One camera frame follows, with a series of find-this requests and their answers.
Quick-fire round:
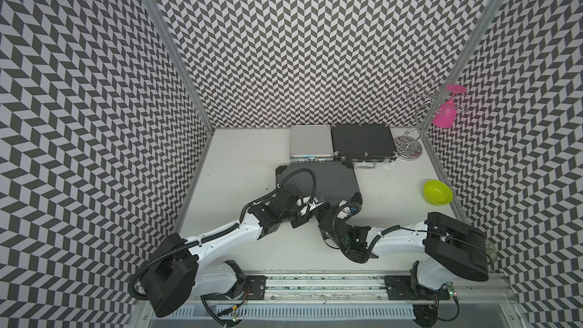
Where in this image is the large black poker case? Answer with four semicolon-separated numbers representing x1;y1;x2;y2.
275;162;363;207

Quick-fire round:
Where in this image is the small silver poker case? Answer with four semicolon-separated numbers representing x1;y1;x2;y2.
289;125;334;163

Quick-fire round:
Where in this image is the black textured poker case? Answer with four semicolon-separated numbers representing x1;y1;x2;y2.
331;124;398;169

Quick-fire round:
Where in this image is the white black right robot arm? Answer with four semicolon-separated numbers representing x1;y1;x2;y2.
316;203;490;291

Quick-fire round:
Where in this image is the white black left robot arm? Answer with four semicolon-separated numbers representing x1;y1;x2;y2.
128;186;329;317

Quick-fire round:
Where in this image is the lime green plastic bowl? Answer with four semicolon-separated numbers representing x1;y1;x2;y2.
422;180;453;206

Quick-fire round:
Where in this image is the chrome glass holder stand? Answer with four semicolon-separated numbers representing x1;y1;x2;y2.
395;87;464;161

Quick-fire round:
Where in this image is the clear green drinking glass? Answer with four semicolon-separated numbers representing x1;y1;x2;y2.
485;239;498;263

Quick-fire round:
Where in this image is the pink plastic wine glass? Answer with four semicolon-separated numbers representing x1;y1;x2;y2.
432;84;468;129

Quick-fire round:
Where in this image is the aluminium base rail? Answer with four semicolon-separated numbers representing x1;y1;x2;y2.
129;272;530;327

